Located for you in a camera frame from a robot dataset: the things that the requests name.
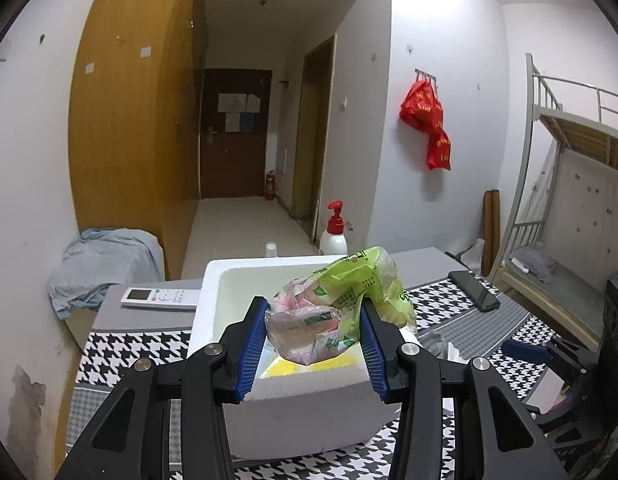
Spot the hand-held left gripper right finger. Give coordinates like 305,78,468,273
359,299,570,480

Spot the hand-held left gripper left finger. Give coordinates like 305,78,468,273
54,296,269,480

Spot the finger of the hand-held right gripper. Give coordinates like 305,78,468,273
502,339,552,364

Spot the yellow foam fruit net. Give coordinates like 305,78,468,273
263,357,362,377

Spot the green plastic tissue packet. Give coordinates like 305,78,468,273
265,246,418,366

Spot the white foam box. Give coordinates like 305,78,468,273
190,255,420,461

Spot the grey sock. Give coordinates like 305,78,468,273
421,327,457,361

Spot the black phone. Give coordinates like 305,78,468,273
448,270,501,312

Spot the grey bed cloth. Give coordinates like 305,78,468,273
509,246,557,283

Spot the white remote control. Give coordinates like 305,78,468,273
120,286,202,310

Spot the white plastic bag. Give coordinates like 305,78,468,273
459,237,486,271

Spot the white red pump bottle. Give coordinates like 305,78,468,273
319,201,349,257

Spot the brown rolled mat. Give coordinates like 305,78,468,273
483,190,501,276

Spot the houndstooth patterned cloth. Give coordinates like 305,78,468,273
66,277,602,480

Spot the dark brown door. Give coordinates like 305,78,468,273
199,68,272,200

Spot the light blue cloth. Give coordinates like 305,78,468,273
49,228,165,321

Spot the wooden side door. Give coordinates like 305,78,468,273
290,34,337,226

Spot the metal bunk bed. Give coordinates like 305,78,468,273
492,52,618,356

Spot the wooden wardrobe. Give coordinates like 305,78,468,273
68,0,210,281

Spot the red plastic bag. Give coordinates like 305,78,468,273
400,79,451,172

